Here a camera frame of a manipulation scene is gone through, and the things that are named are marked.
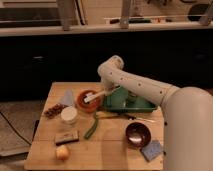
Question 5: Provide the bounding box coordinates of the white dish brush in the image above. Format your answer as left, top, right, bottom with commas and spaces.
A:
83, 88, 115, 103

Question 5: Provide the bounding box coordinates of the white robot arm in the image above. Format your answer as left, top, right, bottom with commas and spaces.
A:
98, 55, 213, 171

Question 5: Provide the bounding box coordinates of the red orange bowl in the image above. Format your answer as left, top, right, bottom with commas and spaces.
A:
76, 90, 101, 113

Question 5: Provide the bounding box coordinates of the dark purple bowl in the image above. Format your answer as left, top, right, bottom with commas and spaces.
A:
125, 122, 151, 148

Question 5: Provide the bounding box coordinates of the green plastic tray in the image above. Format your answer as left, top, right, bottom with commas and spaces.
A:
102, 87, 157, 113

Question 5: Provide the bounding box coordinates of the yellow corn cob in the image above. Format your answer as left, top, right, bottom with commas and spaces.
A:
94, 113, 118, 119

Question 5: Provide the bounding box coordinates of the green bean pod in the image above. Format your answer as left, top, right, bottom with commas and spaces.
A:
84, 115, 99, 140

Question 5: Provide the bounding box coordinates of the light blue cone cup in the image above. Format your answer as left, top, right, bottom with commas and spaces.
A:
59, 90, 75, 106

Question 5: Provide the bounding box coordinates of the white cup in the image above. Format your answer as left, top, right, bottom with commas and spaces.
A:
61, 106, 77, 124

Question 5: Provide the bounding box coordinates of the bunch of brown grapes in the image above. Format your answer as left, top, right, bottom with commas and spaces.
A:
44, 104, 65, 119

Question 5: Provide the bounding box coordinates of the brown rectangular block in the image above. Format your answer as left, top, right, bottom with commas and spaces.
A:
54, 130, 79, 145

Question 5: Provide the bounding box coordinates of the blue sponge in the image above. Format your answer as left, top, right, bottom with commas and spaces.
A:
140, 140, 163, 162

